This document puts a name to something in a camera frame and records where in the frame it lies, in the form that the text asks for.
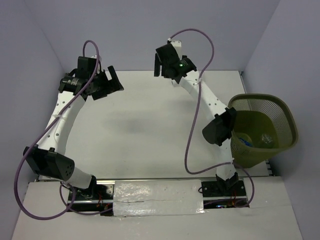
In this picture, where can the clear crushed plastic bottle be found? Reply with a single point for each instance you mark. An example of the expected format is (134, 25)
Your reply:
(265, 141)

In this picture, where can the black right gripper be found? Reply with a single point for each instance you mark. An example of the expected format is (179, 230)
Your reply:
(157, 65)

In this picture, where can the olive green mesh bin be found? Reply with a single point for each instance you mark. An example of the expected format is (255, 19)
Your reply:
(259, 114)

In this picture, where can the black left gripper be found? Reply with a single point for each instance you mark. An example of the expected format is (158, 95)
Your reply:
(115, 84)

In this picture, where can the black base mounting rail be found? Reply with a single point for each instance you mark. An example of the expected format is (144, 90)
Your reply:
(101, 203)

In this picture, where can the blue label Pocari bottle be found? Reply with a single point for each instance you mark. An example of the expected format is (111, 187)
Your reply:
(245, 139)

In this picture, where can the silver foil covered panel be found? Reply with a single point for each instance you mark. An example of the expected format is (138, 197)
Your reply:
(157, 198)

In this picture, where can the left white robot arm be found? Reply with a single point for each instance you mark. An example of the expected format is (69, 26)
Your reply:
(47, 158)

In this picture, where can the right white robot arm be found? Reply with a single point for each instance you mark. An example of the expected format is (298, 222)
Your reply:
(218, 131)

